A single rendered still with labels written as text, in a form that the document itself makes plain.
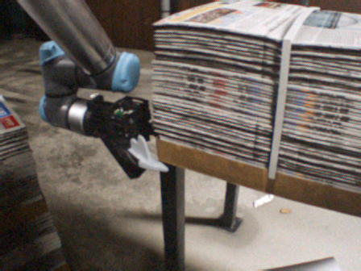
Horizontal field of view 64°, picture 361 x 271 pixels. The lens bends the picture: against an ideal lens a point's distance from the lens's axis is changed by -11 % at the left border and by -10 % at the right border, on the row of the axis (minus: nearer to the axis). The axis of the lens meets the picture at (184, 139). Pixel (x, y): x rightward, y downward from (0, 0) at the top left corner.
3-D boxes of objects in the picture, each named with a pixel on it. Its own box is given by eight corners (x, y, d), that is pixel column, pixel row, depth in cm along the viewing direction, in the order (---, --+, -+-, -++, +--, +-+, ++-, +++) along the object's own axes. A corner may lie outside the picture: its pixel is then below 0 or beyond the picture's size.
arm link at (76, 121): (72, 139, 65) (97, 121, 71) (88, 145, 63) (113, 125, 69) (64, 108, 61) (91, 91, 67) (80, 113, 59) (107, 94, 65)
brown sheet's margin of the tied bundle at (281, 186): (249, 189, 46) (251, 164, 44) (291, 109, 67) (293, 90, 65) (288, 200, 44) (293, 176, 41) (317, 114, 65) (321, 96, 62)
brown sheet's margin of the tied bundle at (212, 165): (156, 160, 53) (154, 137, 51) (223, 94, 74) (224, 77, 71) (248, 188, 46) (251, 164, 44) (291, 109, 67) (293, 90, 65)
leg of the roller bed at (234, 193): (220, 225, 149) (231, 88, 116) (225, 218, 153) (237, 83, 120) (231, 228, 146) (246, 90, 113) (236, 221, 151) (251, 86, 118)
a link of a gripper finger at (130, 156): (130, 164, 53) (109, 140, 59) (131, 170, 54) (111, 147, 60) (155, 153, 55) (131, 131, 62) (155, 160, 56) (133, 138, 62)
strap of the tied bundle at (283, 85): (264, 198, 45) (283, 39, 33) (302, 114, 67) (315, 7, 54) (270, 199, 45) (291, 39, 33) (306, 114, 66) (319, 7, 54)
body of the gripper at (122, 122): (127, 119, 53) (77, 106, 58) (134, 160, 58) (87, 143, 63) (152, 99, 59) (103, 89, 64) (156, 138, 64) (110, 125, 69)
